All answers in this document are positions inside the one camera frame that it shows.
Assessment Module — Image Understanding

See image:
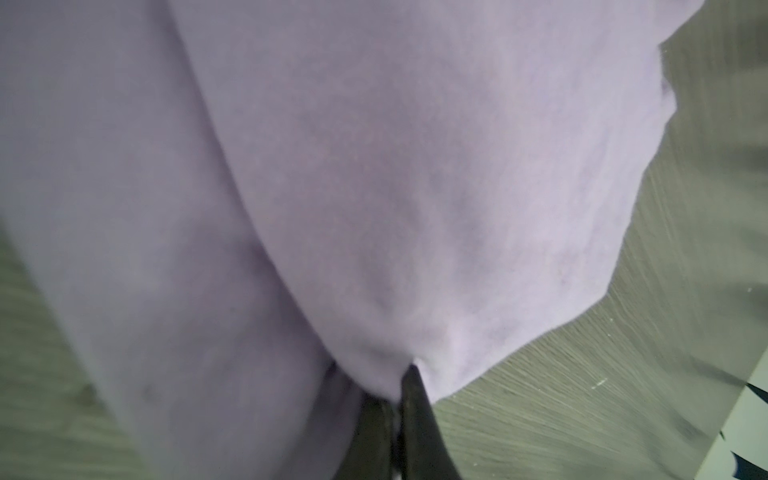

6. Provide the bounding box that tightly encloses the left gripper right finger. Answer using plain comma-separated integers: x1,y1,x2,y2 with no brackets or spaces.
398,365,461,480

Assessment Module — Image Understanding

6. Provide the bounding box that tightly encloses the purple cloth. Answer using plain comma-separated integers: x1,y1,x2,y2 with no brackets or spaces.
1,1,700,479

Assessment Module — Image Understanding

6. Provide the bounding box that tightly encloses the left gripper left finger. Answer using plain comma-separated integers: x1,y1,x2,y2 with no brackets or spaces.
334,394,396,480

